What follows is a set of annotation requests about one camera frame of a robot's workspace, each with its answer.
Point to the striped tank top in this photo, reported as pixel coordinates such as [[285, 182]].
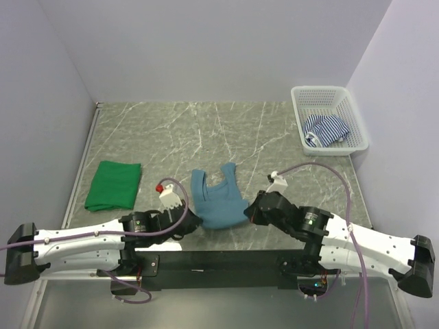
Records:
[[323, 131]]

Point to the green tank top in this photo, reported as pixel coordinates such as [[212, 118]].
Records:
[[114, 186]]

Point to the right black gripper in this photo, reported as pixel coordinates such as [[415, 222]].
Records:
[[253, 212]]

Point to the black base beam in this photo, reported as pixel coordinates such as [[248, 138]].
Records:
[[219, 269]]

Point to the white plastic basket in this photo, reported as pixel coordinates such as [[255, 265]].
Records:
[[325, 101]]

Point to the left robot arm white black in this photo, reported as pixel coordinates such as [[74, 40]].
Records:
[[109, 246]]

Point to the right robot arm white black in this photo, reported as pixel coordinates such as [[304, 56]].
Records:
[[332, 244]]

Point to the aluminium rail frame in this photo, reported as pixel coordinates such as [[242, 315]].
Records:
[[172, 139]]

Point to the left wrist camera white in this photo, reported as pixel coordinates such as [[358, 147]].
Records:
[[168, 196]]

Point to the blue tank top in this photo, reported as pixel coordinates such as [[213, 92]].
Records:
[[220, 206]]

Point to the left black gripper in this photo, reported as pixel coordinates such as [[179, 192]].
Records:
[[197, 221]]

